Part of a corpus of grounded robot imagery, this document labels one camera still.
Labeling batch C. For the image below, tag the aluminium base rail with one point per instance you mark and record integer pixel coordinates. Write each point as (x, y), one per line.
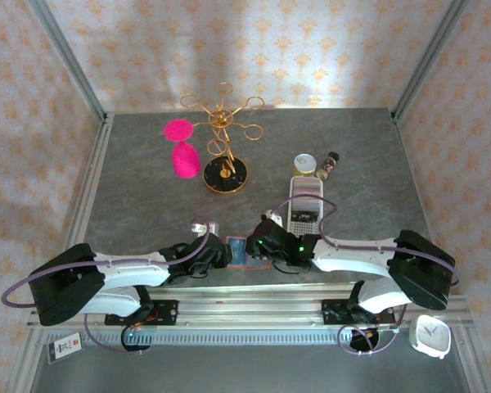
(249, 313)

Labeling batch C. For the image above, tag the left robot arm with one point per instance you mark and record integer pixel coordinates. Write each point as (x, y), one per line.
(135, 270)

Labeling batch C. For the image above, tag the gold tin can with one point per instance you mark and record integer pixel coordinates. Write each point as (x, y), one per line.
(304, 163)

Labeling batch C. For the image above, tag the white alarm clock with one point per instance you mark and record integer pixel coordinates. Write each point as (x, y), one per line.
(430, 335)

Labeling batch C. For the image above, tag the black round device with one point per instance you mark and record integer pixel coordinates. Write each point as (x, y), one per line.
(136, 348)
(358, 339)

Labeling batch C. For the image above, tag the orange card holder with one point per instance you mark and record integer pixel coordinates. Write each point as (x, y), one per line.
(255, 267)

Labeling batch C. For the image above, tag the grey striped credit card stack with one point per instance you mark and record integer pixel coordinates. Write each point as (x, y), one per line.
(307, 188)

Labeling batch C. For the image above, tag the blue credit card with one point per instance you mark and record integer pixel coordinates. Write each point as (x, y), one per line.
(238, 250)

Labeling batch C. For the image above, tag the white perforated plastic basket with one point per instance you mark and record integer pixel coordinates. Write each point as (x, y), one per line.
(307, 227)

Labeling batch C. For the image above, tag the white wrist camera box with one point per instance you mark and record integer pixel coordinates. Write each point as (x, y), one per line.
(206, 227)
(275, 218)

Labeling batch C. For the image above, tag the small dark-capped spice bottle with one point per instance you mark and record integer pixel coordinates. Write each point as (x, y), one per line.
(329, 164)

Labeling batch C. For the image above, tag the aluminium frame post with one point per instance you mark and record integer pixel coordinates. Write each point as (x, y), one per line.
(426, 61)
(71, 61)

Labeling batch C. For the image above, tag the clear sleeved label tag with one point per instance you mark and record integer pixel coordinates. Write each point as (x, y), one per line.
(65, 347)

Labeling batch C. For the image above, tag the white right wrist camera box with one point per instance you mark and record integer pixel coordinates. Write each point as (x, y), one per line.
(275, 218)

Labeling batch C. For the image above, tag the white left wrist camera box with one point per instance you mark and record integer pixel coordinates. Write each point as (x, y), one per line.
(206, 227)

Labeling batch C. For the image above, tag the aluminium table side rail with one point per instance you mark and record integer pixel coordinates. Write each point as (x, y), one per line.
(92, 176)
(405, 151)

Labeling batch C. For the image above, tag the black credit card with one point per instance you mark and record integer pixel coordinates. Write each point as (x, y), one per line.
(304, 214)

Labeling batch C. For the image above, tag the pink wine glass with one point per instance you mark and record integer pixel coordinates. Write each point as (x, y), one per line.
(185, 161)

